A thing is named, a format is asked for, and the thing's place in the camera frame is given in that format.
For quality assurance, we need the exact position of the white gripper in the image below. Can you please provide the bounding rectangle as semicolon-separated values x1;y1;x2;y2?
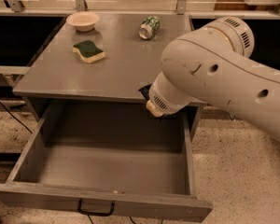
146;73;193;118

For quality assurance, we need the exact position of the open grey top drawer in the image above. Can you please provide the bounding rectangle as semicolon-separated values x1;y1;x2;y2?
0;104;213;222

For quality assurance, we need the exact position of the black floor cable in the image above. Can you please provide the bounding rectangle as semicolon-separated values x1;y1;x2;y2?
0;97;34;135

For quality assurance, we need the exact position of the dark blue rxbar wrapper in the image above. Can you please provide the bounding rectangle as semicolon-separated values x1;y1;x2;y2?
139;84;151;101

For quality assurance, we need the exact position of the grey cabinet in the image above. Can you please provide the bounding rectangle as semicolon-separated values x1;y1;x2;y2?
14;13;199;143

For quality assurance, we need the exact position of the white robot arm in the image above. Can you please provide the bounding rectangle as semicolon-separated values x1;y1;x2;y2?
147;17;280;142

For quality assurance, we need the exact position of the pink bowl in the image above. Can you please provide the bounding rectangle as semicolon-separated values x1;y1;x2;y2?
66;11;100;32

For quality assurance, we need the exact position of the green soda can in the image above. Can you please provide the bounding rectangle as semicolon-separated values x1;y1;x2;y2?
138;16;161;40

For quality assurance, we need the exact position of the green yellow sponge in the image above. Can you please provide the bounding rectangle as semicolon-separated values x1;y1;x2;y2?
73;40;105;63

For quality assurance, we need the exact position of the black drawer handle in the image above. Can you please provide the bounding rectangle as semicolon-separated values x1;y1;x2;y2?
77;200;115;217

